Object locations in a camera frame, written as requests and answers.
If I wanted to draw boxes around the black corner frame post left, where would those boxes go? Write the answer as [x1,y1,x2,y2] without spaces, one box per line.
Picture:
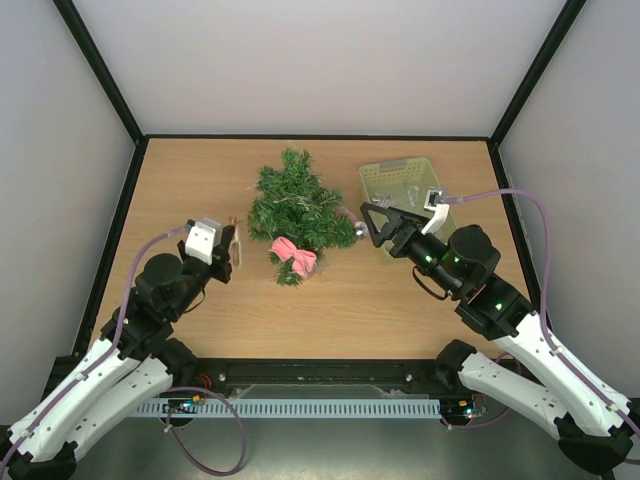
[53,0,144,145]

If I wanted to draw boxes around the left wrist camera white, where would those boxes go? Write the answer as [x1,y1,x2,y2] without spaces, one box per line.
[185,218,223,265]

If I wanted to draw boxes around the black corner frame post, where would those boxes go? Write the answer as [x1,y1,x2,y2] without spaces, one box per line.
[489,0,587,150]
[53,0,144,145]

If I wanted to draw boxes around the pink paper triangle ornament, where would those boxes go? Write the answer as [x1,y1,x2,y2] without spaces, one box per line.
[338,207,358,224]

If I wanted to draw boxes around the small green christmas tree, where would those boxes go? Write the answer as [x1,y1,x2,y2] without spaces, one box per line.
[246,147,359,288]

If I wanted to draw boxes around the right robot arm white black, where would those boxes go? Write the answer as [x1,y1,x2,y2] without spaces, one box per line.
[360,202,639,475]

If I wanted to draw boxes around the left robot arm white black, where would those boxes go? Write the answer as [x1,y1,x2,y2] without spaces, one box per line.
[1,219,236,479]

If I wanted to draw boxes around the light blue slotted cable duct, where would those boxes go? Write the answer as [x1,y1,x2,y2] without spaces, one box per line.
[129,398,441,420]

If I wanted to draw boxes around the light green plastic basket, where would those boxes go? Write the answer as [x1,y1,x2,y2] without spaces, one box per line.
[359,157,456,271]

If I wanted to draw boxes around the clear led string lights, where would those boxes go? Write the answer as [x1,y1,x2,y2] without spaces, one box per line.
[247,144,346,211]

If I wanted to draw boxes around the pink bow ornament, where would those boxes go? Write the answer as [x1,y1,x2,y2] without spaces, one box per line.
[270,236,317,279]

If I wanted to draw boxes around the black corner frame post right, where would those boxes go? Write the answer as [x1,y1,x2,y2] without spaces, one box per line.
[489,0,587,150]

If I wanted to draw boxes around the silver star ornament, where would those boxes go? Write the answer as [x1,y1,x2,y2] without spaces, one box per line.
[372,193,401,209]

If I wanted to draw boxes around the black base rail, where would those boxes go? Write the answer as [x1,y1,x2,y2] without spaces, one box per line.
[52,355,501,401]

